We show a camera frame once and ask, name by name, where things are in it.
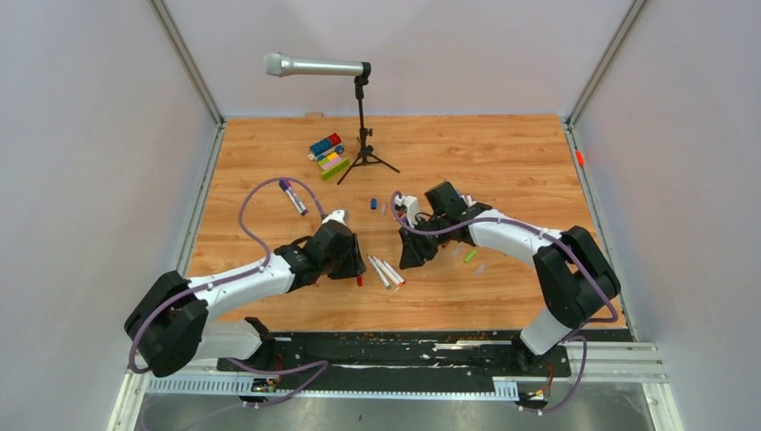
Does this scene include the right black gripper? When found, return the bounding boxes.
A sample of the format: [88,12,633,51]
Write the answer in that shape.
[399,215,450,269]

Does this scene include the white marker dark green cap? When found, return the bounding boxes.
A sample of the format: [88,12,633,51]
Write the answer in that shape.
[367,255,391,289]

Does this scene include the white marker red tip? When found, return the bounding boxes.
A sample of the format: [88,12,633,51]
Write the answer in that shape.
[382,260,406,286]

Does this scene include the white marker orange cap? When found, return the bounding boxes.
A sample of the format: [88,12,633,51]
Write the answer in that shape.
[374,257,400,288]

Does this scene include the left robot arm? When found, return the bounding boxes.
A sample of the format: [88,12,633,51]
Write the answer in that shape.
[124,210,366,377]

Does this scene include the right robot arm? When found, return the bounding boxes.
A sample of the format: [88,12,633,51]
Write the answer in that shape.
[390,181,621,375]

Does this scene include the black tripod microphone stand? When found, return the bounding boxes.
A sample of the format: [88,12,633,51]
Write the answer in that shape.
[337,62,400,185]

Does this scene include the green yellow pink block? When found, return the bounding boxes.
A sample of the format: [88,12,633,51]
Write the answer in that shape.
[318,153,350,180]

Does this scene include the blue red toy train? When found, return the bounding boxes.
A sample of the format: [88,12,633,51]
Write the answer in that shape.
[308,133,345,161]

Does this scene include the silver microphone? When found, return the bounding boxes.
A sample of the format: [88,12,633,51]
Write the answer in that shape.
[264,53,372,77]

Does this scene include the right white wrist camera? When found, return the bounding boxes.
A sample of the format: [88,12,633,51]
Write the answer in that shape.
[393,194,421,227]

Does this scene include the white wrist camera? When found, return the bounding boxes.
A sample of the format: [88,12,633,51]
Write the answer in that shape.
[321,209,349,226]
[393,194,421,227]

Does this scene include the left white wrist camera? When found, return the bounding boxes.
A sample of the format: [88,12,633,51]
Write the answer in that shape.
[321,209,349,226]

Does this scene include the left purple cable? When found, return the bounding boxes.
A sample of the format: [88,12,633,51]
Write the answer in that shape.
[127,176,331,411]

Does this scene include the purple cable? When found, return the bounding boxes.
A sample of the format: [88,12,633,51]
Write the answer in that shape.
[127,176,331,411]
[390,189,621,415]

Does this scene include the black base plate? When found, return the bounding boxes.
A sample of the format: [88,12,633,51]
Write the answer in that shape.
[243,330,572,393]

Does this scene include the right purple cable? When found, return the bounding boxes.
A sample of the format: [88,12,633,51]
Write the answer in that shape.
[390,189,621,415]

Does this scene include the aluminium frame rail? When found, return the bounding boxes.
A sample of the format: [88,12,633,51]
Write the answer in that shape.
[109,332,683,430]

